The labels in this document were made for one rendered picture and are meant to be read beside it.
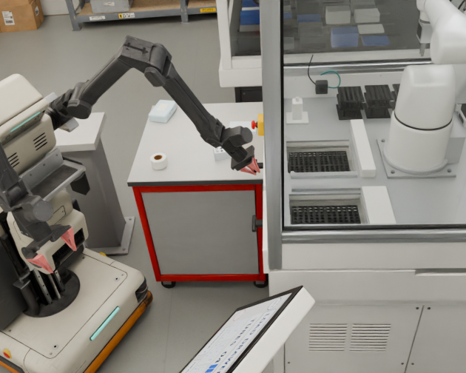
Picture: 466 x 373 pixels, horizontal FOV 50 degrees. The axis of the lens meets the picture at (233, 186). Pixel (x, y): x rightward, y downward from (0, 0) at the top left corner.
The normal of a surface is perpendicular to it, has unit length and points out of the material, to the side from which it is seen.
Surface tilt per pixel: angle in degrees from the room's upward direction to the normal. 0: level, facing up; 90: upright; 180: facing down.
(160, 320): 0
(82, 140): 0
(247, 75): 90
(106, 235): 90
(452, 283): 90
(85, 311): 0
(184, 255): 90
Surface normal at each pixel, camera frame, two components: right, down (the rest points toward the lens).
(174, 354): -0.07, -0.77
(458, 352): -0.05, 0.64
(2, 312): 0.87, 0.27
